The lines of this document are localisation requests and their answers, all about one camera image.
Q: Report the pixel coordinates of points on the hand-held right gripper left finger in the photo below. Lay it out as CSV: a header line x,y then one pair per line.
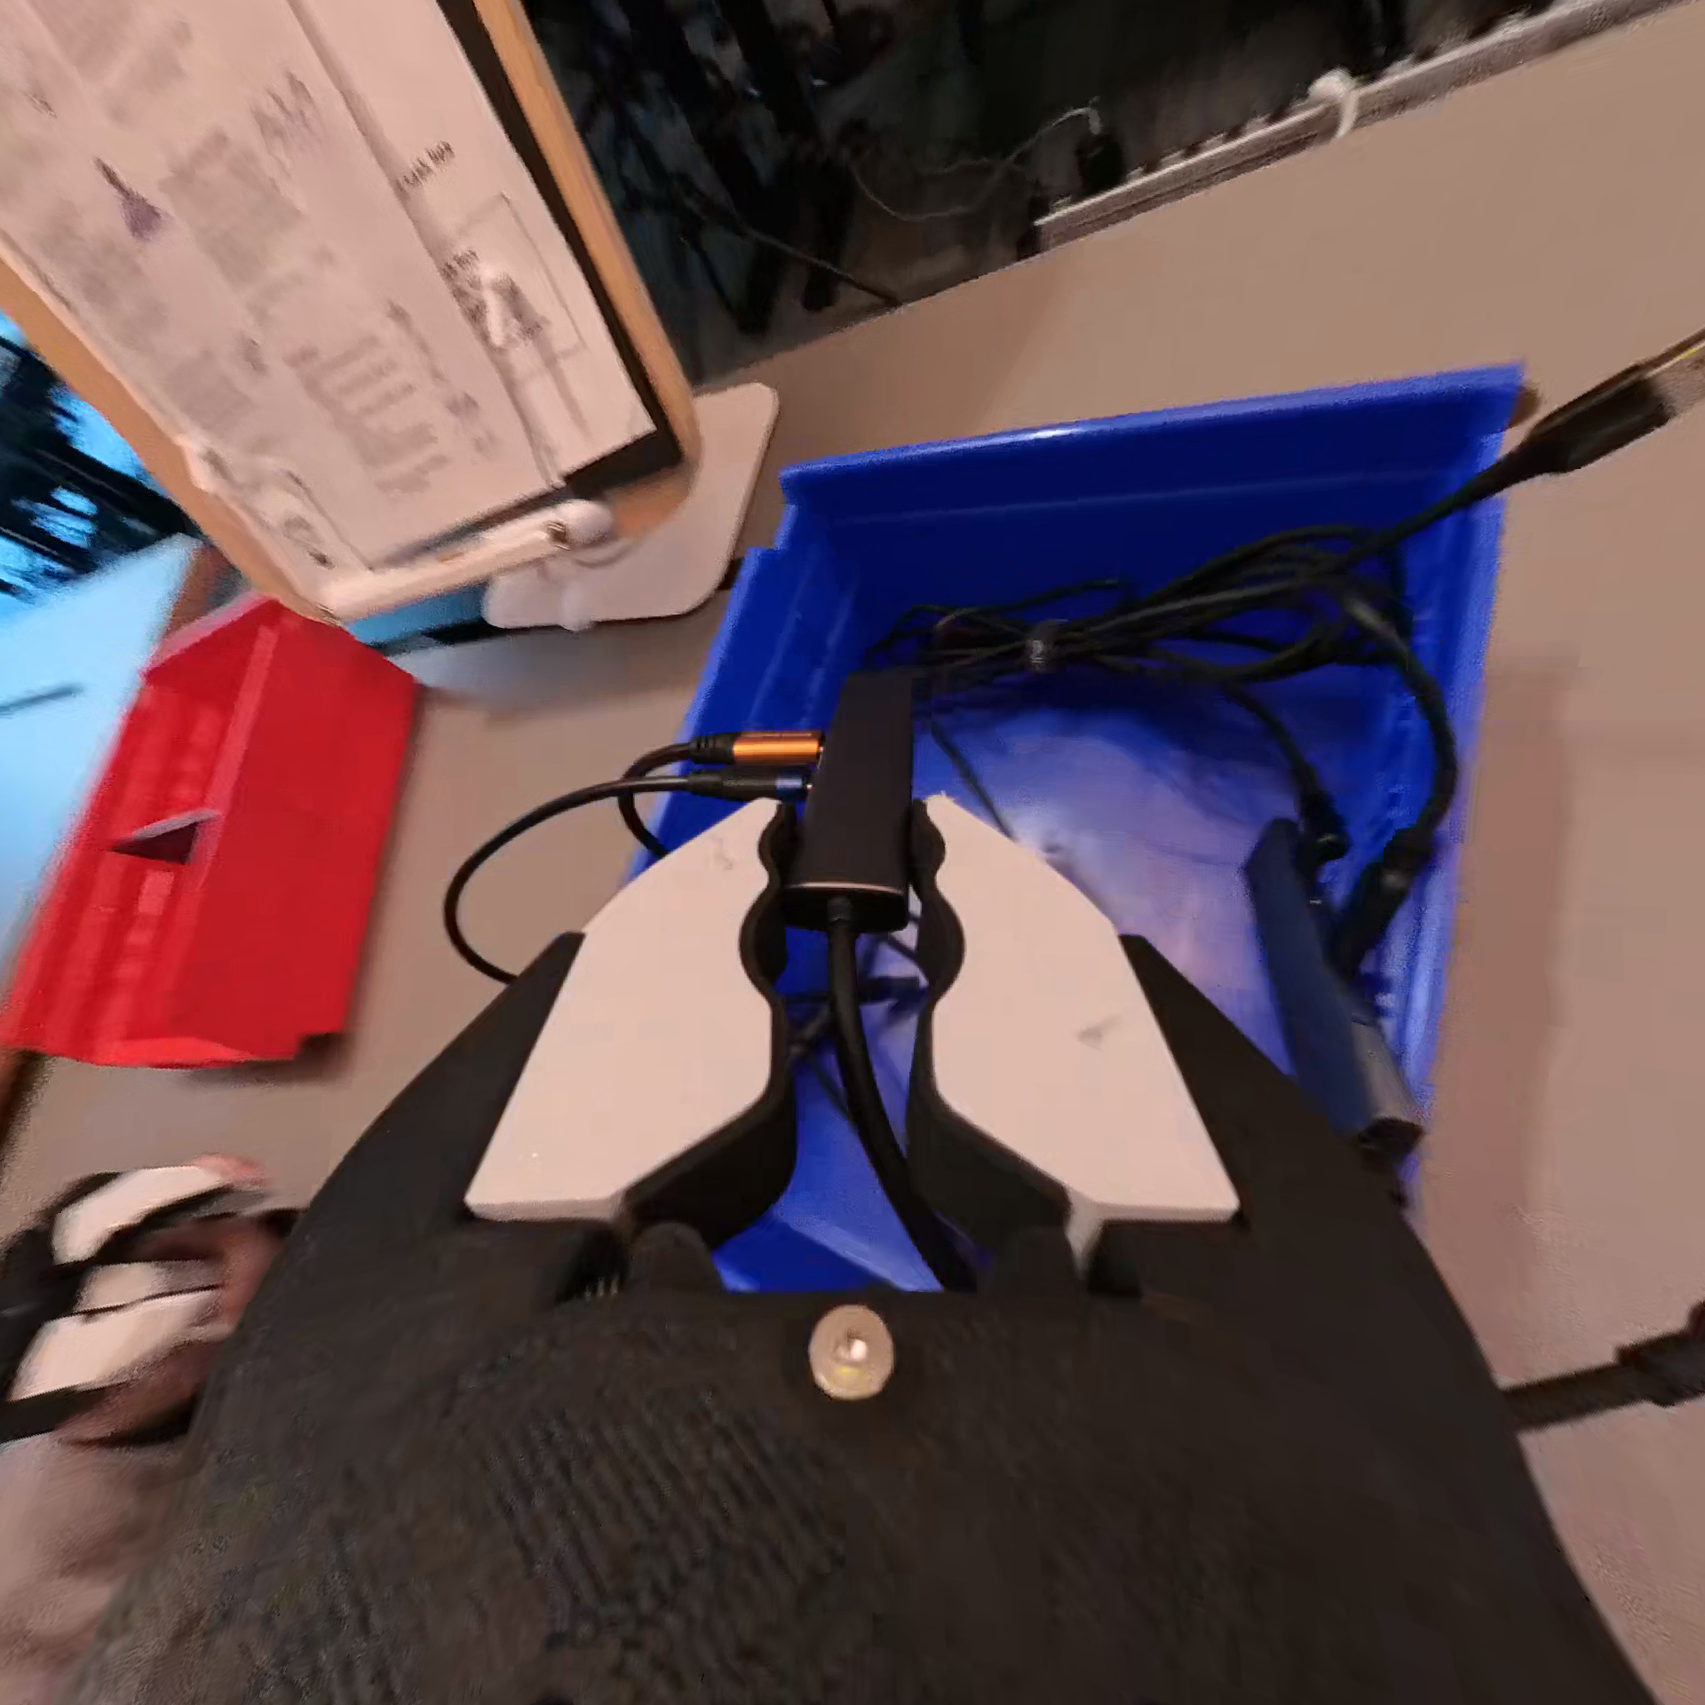
x,y
641,1039

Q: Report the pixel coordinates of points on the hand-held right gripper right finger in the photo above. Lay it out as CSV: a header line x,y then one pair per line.
x,y
1066,1052

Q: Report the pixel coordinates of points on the grey USB hub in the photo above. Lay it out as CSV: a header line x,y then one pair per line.
x,y
1318,984
859,800

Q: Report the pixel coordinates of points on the red plastic bin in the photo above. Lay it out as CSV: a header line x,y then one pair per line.
x,y
200,932

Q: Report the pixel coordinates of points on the blue plastic bin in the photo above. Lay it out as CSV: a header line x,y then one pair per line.
x,y
1146,745

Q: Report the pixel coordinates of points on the person's left hand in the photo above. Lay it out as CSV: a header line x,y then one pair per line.
x,y
133,1399

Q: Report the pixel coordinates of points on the white table with brown edge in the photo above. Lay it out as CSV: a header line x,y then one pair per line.
x,y
68,745

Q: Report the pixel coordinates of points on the wooden document stand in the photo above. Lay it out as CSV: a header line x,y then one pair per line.
x,y
694,533

